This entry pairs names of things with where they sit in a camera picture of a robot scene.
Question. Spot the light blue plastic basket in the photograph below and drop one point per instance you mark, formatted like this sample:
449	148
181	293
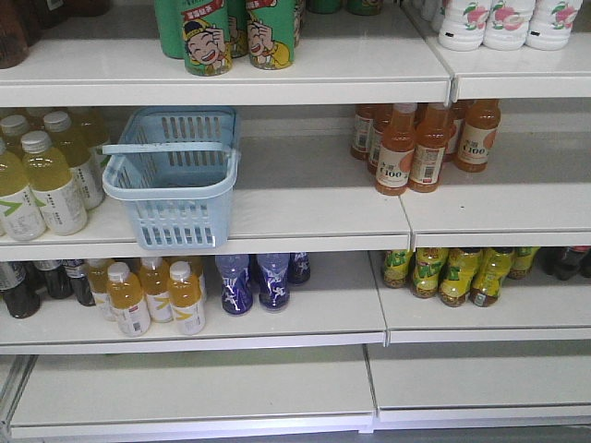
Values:
174	169

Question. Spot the blue sports drink bottle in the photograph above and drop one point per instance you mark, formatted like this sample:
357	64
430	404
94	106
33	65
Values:
298	268
274	293
237	297

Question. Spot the white shelf unit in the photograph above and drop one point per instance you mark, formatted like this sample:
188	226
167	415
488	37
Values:
348	360

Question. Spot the yellow lemon tea bottle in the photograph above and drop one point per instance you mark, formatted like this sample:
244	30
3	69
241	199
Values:
523	261
395	267
495	266
462	266
429	261

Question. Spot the peach C100 drink bottle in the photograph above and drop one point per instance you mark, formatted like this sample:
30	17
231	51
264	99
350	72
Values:
397	149
432	136
480	128

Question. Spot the orange juice bottle white label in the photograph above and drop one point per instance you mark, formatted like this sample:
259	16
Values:
186	299
127	299
154	276

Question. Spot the green cartoon drink can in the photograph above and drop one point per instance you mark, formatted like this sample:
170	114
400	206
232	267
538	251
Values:
206	37
271	33

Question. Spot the pale yellow drink bottle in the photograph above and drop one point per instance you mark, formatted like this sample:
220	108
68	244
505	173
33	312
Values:
53	186
80	159
20	217
13	128

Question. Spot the dark tea bottle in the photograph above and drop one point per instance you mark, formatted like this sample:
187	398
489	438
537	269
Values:
54	275
76	271
20	299

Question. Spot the white peach drink bottle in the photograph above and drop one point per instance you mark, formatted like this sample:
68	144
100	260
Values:
508	23
551	24
464	23

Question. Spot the black cola bottle red label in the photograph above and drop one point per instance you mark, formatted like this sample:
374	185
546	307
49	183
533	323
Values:
563	262

